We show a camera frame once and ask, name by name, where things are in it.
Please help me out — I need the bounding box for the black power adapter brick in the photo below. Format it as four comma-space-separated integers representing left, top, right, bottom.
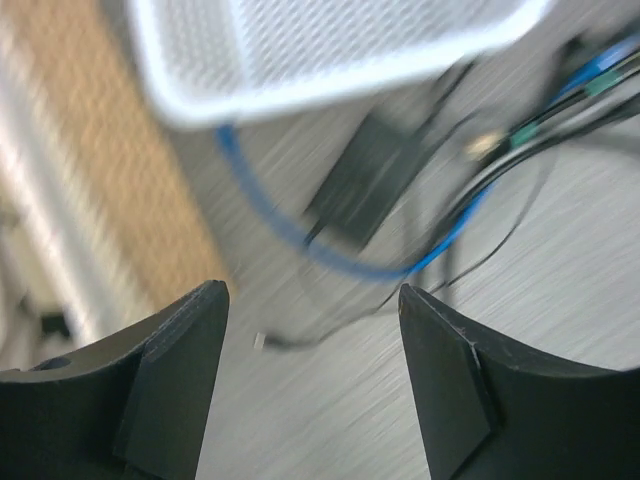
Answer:
306, 114, 428, 250

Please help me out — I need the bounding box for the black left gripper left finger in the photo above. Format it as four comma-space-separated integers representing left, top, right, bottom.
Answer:
1, 281, 229, 479

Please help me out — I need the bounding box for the aluminium frame rail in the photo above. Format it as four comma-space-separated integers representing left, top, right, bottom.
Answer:
1, 87, 118, 344

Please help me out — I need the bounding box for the white plastic mesh basket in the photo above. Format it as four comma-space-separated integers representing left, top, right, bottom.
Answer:
126, 1, 551, 129

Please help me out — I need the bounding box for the black power cable with plug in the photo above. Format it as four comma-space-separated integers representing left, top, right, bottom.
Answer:
253, 159, 549, 350

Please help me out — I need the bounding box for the blue ethernet cable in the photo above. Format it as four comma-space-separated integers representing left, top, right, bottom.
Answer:
214, 42, 640, 284

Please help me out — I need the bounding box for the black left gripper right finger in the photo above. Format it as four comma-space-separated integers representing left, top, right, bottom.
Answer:
399, 285, 639, 479

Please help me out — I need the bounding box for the black ethernet cable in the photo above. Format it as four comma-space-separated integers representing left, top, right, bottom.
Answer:
439, 64, 640, 281

